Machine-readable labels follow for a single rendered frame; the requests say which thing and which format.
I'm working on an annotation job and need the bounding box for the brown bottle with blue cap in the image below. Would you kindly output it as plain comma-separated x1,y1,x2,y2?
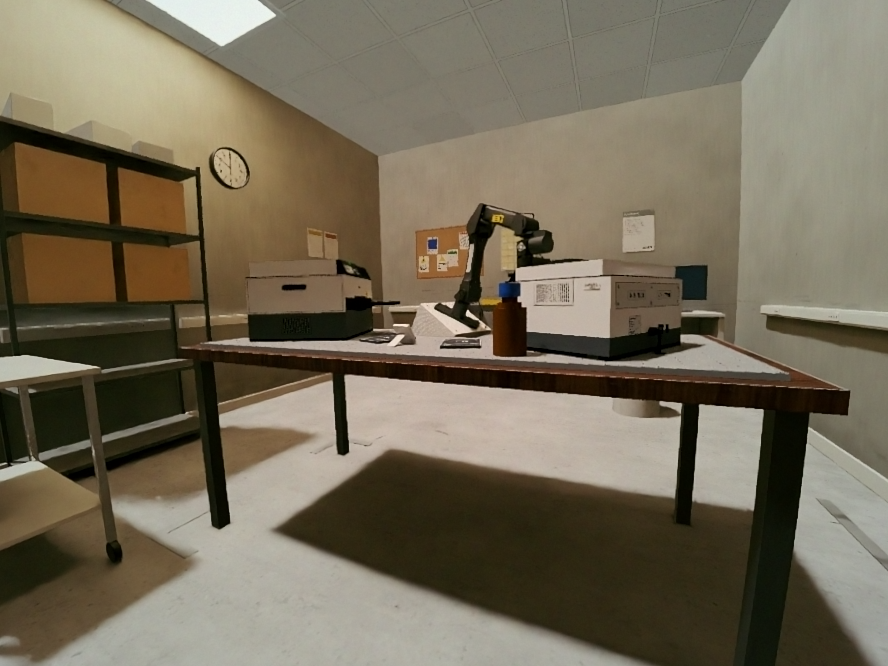
493,283,527,357

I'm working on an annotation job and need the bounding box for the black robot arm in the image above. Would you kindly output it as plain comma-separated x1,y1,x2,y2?
434,203,554,329

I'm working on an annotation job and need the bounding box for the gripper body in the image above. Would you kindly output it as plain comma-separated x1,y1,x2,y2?
508,255,534,277

